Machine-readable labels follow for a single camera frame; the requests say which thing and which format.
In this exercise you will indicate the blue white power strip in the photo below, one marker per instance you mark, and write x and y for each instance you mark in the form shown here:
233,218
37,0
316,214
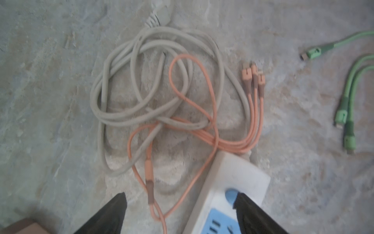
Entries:
229,174

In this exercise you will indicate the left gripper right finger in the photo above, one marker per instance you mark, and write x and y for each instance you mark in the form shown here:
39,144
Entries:
253,219

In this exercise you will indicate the pink charger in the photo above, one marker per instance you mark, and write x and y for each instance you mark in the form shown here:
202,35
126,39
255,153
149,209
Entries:
25,226

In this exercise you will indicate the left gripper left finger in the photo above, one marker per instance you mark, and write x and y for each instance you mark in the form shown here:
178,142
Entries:
109,219

